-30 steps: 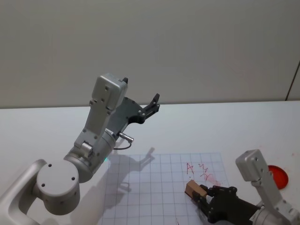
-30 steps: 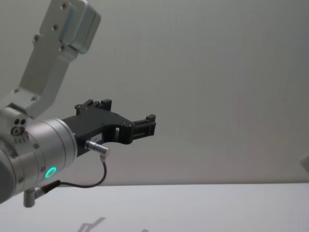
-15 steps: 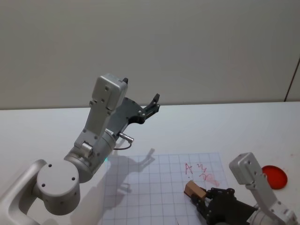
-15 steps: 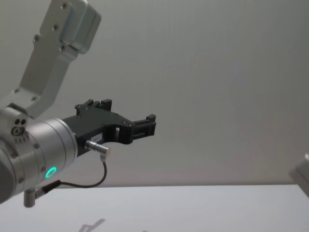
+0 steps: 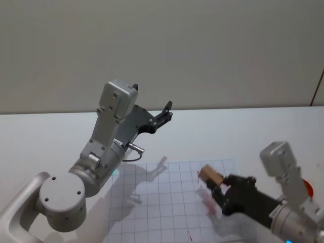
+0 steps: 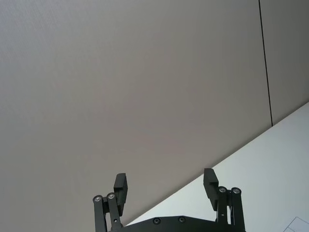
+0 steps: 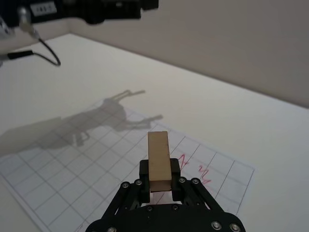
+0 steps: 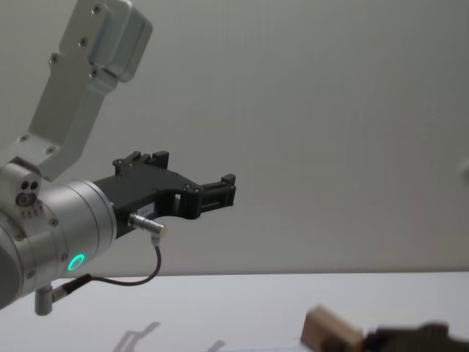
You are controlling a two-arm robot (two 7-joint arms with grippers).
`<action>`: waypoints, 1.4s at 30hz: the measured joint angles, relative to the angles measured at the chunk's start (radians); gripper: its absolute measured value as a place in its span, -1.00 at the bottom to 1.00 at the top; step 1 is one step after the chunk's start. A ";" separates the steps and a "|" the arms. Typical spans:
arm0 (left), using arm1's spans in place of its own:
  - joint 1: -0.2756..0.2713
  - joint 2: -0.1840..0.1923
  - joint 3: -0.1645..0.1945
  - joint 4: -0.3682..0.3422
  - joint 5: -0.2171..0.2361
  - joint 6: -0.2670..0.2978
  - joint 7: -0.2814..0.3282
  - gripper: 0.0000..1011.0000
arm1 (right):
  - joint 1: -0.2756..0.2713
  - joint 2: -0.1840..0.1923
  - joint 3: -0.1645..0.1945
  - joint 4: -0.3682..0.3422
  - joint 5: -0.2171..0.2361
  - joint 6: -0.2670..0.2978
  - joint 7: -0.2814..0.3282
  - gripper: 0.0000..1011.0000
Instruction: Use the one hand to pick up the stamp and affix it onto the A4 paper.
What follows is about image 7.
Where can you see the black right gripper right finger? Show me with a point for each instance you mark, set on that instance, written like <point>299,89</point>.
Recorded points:
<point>175,188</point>

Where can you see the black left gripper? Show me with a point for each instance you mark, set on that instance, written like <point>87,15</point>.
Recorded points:
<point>96,10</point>

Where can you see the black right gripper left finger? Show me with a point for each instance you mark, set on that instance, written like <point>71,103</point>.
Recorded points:
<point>144,186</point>

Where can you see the tan wooden block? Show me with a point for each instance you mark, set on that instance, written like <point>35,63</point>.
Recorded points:
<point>158,159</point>

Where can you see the white grid paper sheet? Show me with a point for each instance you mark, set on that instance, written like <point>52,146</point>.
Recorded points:
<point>72,178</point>

